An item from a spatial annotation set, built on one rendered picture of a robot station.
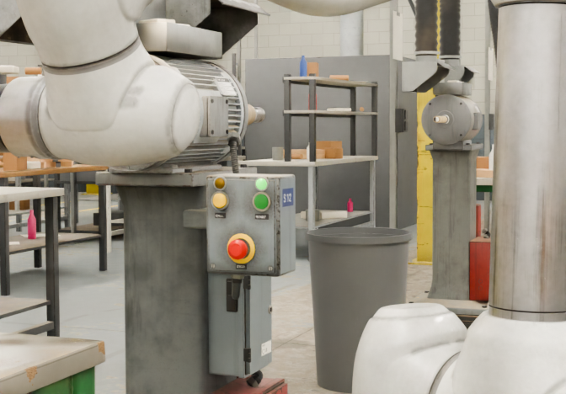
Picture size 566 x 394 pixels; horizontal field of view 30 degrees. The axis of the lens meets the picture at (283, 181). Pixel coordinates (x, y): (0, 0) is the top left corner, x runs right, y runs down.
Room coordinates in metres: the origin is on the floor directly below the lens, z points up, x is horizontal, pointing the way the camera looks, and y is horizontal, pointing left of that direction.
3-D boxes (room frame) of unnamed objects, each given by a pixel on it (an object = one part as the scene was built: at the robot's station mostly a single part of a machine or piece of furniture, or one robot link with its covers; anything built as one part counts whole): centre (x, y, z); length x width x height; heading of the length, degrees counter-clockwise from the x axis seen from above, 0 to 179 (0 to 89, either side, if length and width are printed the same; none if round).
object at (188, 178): (2.45, 0.24, 1.11); 0.36 x 0.24 x 0.04; 159
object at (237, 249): (2.09, 0.09, 0.97); 0.04 x 0.04 x 0.04; 69
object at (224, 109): (2.38, 0.25, 1.25); 0.41 x 0.27 x 0.26; 159
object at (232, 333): (2.39, 0.10, 0.93); 0.15 x 0.10 x 0.55; 159
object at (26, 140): (1.14, 0.26, 1.23); 0.09 x 0.06 x 0.09; 157
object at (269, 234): (2.22, 0.06, 0.99); 0.24 x 0.21 x 0.26; 159
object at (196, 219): (2.24, 0.12, 1.02); 0.19 x 0.04 x 0.04; 69
